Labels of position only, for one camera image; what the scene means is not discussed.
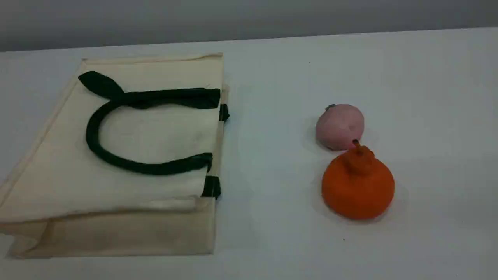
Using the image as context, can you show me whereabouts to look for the cream canvas bag green handles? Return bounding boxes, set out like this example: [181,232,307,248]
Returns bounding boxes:
[0,52,231,259]

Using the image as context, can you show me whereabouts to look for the orange toy fruit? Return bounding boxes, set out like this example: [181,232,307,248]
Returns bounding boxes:
[321,140,395,221]

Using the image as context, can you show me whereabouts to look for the pink toy peach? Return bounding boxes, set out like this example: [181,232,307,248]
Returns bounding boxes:
[316,104,365,151]

